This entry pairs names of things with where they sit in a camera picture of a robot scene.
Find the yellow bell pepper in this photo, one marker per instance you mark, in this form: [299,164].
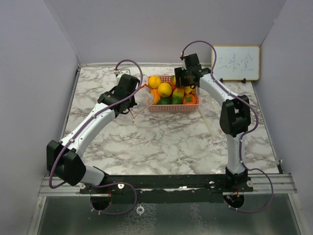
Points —
[190,90]

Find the yellow lemon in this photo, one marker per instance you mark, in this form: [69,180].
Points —
[164,90]

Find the clear bag red zipper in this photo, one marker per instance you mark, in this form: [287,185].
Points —
[144,99]

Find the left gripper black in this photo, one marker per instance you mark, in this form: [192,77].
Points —
[132,103]

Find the pink plastic basket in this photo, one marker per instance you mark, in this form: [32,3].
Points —
[173,108]

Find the clear bag white zipper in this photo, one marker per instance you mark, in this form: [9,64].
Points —
[210,111]

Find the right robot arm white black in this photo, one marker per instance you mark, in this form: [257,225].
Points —
[235,116]

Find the orange persimmon green leaf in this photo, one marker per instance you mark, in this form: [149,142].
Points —
[189,99]

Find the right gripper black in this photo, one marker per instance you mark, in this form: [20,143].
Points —
[179,72]

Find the green lime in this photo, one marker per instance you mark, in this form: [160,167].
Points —
[165,101]

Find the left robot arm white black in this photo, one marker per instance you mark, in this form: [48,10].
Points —
[64,158]

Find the orange green mango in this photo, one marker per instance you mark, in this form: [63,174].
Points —
[177,96]

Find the small whiteboard wooden frame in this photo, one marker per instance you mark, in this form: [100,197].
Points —
[236,63]

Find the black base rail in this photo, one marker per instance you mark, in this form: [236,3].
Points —
[166,189]

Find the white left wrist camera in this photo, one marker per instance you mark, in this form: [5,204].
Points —
[118,73]

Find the small orange tangerine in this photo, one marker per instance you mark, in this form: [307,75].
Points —
[157,97]

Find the yellow orange fruit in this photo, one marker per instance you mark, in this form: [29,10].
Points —
[154,82]

